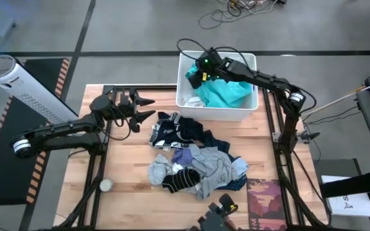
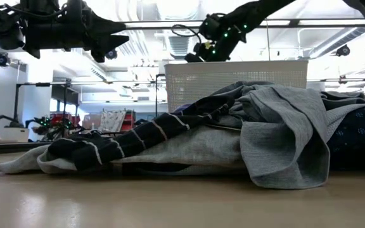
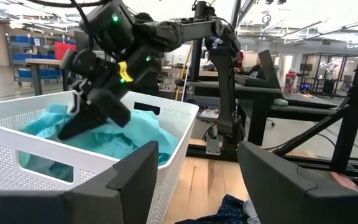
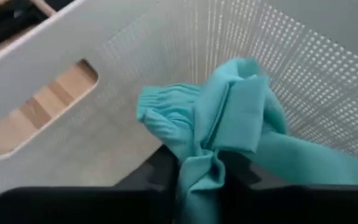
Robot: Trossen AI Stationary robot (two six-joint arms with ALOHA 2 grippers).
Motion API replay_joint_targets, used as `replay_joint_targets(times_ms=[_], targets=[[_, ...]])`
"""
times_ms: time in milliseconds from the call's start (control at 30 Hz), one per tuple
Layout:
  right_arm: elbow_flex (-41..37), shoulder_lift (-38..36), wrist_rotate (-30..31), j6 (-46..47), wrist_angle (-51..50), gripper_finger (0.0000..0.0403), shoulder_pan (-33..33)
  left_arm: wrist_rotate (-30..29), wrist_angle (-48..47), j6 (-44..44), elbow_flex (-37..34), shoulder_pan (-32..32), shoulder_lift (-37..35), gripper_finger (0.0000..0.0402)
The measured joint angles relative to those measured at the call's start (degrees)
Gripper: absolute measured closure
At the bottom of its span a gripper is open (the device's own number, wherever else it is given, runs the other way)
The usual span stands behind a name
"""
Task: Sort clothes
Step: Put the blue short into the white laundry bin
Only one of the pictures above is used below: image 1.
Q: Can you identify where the black striped sock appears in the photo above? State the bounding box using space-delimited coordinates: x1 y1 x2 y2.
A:
161 168 202 194

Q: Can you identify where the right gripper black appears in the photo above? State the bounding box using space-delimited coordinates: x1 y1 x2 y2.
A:
188 49 226 90

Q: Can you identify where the white plastic laundry basket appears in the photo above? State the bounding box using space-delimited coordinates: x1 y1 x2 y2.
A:
175 50 259 122

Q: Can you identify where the teal garment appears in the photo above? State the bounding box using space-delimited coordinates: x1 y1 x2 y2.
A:
184 62 253 109

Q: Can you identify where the maroon patterned book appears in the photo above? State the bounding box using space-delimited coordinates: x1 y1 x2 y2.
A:
245 178 287 231

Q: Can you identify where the black aluminium rig frame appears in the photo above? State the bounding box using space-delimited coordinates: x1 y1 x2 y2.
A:
53 83 330 231

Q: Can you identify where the thin white rod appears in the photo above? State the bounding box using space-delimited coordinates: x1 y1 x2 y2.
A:
302 78 370 117

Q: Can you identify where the white paper sheet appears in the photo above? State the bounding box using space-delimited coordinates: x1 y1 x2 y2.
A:
321 175 370 218

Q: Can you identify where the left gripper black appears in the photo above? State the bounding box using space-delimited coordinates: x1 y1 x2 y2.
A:
112 89 157 133

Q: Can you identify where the grey mesh garment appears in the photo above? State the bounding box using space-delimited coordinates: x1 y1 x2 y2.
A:
184 146 237 201

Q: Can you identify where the black flat bar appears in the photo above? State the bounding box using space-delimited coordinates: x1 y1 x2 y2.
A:
319 169 370 199

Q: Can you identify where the grey sock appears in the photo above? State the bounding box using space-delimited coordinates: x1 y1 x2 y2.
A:
147 153 175 187

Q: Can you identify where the navy briefs white waistband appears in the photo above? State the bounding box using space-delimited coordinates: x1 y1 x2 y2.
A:
148 111 205 151

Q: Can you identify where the black floor cable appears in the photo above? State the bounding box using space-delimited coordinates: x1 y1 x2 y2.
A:
197 0 287 30

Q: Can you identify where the black orange-striped floor mat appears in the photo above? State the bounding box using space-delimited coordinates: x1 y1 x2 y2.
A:
0 57 72 207

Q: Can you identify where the small white ball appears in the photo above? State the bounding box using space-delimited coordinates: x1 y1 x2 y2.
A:
98 178 114 193

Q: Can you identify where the white tower fan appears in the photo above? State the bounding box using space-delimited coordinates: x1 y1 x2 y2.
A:
0 54 79 124

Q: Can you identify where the white cloth garment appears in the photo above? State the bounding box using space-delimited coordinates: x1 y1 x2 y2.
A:
183 95 207 108

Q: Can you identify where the light blue garment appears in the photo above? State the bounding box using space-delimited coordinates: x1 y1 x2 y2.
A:
231 157 249 177

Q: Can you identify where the black table clamp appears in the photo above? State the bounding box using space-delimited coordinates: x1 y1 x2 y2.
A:
295 130 321 144

